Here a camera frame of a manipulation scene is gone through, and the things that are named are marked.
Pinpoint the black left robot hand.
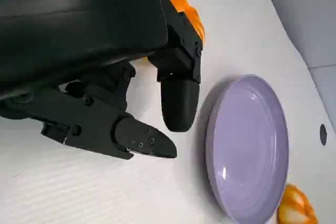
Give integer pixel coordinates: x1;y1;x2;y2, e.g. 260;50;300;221
0;0;203;160

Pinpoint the lilac plate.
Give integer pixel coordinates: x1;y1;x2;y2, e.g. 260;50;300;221
205;73;289;224

